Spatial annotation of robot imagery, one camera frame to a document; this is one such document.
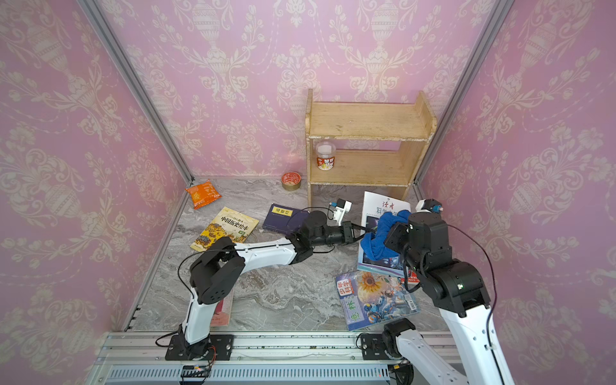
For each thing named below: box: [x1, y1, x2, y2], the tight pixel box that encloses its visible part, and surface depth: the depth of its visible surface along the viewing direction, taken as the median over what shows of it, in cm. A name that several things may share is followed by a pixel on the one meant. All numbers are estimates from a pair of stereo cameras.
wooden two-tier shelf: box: [304, 88, 438, 209], surface depth 85 cm
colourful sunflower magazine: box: [335, 268, 421, 332], surface depth 85 cm
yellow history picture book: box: [190, 206, 260, 252], surface depth 105 cm
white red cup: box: [315, 141, 337, 171], surface depth 94 cm
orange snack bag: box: [184, 178, 223, 211], surface depth 113 cm
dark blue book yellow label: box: [262, 202, 309, 236], surface depth 108 cm
